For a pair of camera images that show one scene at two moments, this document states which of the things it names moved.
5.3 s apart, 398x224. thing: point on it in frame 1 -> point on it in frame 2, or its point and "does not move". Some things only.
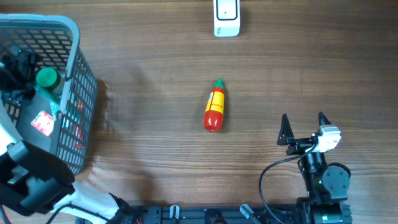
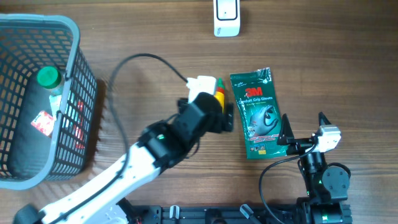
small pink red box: x=43 y=122 does not move
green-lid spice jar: x=48 y=78 does not move
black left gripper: x=27 y=66 -> x=221 y=125
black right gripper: x=286 y=137 does not move
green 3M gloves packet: x=74 y=124 -> x=255 y=99
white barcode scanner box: x=227 y=18 does not move
